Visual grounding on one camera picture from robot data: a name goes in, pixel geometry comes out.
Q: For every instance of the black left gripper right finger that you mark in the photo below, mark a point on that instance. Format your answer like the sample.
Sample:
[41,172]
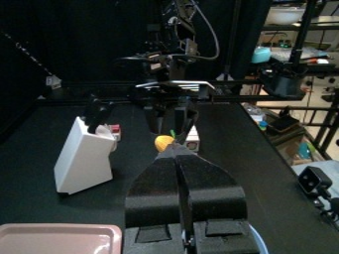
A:
[211,191]

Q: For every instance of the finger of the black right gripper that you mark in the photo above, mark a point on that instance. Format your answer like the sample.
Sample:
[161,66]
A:
[184,120]
[153,120]

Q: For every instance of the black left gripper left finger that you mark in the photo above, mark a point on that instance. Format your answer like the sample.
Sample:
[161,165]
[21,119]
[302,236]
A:
[152,191]

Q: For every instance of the green toy corn husk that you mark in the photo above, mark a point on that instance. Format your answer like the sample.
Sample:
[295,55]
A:
[172,133]

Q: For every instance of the yellow toy corn cob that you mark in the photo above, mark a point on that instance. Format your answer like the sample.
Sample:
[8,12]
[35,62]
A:
[163,143]

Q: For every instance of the black leader arm base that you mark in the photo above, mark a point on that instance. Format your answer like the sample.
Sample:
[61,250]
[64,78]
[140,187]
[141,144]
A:
[284,81]

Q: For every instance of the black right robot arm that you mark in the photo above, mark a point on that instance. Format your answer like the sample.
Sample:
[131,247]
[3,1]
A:
[180,26]

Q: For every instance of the small white printed box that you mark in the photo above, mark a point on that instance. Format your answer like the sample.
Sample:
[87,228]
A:
[192,140]

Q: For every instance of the small red white box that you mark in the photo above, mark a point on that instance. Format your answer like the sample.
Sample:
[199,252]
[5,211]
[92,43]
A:
[115,131]

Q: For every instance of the white toy knife block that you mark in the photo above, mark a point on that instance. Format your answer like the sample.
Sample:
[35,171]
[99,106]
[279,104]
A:
[85,158]

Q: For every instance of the light blue plate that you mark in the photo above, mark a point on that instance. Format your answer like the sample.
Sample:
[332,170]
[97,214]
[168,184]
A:
[259,241]

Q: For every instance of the teal plastic container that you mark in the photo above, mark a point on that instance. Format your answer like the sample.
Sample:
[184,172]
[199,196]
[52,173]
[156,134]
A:
[260,54]

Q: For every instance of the white tag on cloth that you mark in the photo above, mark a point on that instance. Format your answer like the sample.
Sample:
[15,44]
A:
[53,82]

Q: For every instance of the pink plastic tray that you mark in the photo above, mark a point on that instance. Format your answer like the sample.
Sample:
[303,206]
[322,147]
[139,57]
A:
[57,238]

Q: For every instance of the black metal shelf rack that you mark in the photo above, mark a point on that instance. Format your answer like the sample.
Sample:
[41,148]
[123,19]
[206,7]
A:
[308,66]

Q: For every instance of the white bowl on shelf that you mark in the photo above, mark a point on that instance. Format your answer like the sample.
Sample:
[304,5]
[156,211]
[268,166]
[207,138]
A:
[284,15]

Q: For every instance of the black table-level camera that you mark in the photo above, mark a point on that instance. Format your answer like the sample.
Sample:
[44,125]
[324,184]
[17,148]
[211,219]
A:
[314,180]

